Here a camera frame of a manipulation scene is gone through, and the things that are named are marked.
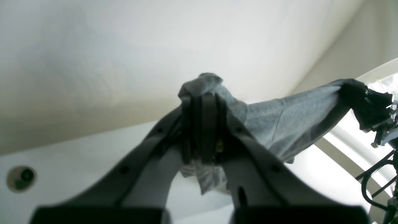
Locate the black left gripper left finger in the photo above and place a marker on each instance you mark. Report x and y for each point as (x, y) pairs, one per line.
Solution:
(135, 191)

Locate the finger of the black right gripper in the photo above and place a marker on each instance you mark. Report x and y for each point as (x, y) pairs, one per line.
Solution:
(372, 109)

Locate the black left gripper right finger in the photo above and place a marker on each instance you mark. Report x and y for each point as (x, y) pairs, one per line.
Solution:
(264, 191)

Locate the grey T-shirt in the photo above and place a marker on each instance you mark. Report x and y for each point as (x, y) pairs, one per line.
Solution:
(284, 126)

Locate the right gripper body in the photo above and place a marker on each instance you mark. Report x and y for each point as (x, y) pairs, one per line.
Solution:
(385, 130)

